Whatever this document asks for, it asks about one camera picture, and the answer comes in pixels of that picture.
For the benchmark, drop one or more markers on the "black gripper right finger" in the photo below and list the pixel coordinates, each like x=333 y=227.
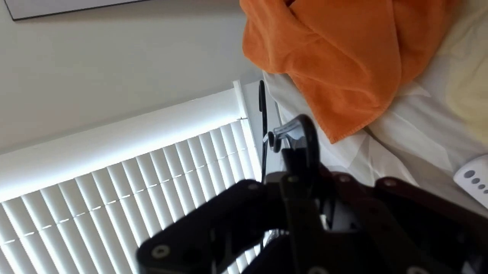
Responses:
x=417 y=222

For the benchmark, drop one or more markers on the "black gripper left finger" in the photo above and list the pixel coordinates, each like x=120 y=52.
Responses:
x=223 y=222

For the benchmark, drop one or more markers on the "white remote control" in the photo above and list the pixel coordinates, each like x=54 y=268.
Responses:
x=475 y=177

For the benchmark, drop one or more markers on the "orange cloth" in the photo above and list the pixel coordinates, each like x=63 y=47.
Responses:
x=345 y=55

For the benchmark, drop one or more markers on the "yellow white bed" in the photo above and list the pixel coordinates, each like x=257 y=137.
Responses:
x=413 y=137

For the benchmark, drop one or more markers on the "white window frame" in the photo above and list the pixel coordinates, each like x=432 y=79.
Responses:
x=132 y=131

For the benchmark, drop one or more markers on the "white window blinds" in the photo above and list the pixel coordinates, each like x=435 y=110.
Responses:
x=101 y=213

